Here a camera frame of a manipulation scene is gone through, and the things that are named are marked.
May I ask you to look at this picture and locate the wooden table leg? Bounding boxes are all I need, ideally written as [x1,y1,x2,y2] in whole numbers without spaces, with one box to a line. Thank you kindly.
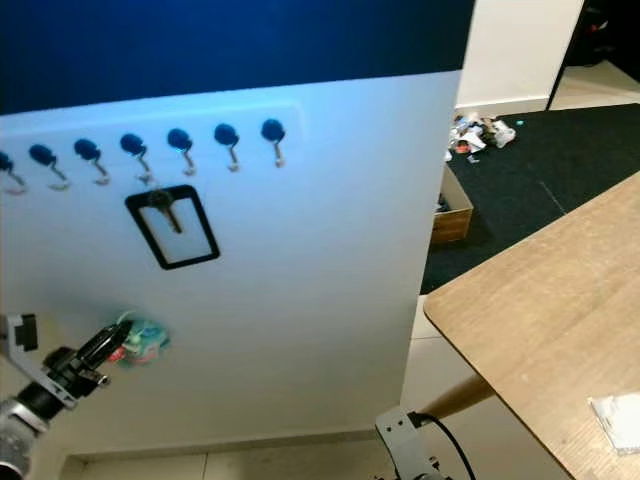
[418,375,498,421]

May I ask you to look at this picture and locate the keys with black frame tag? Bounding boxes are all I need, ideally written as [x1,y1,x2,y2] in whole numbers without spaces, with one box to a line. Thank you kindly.
[125,175,221,272]

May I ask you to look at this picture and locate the white paper packaging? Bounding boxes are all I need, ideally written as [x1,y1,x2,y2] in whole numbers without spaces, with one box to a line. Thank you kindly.
[447,113,491,161]

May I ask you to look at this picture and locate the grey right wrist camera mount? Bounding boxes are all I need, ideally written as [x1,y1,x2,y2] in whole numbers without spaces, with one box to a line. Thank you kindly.
[374,406,436,480]

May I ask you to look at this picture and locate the blue plush keychain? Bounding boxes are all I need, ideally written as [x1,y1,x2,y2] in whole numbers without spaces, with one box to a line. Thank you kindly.
[115,312,173,367]

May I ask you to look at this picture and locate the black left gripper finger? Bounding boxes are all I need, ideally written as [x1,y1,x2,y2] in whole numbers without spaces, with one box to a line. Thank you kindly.
[79,319,128,358]
[94,331,135,374]

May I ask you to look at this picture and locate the blue knob metal hook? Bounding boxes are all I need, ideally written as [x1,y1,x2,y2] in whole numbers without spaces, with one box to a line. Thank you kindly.
[260,118,287,167]
[30,144,69,193]
[119,134,156,186]
[213,123,243,173]
[166,128,197,178]
[74,139,113,188]
[0,150,26,196]

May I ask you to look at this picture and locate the cardboard box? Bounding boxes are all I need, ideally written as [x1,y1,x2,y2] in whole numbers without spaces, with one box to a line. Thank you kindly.
[432,165,476,246]

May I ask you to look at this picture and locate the white round container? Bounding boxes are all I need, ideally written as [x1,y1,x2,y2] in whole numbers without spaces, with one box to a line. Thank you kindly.
[488,118,519,151]

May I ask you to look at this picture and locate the white hook rail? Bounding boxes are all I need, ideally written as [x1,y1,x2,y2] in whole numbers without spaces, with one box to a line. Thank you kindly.
[0,100,306,176]

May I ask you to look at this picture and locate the dark carpet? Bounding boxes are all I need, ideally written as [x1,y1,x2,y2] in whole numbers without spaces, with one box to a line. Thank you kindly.
[420,100,640,296]

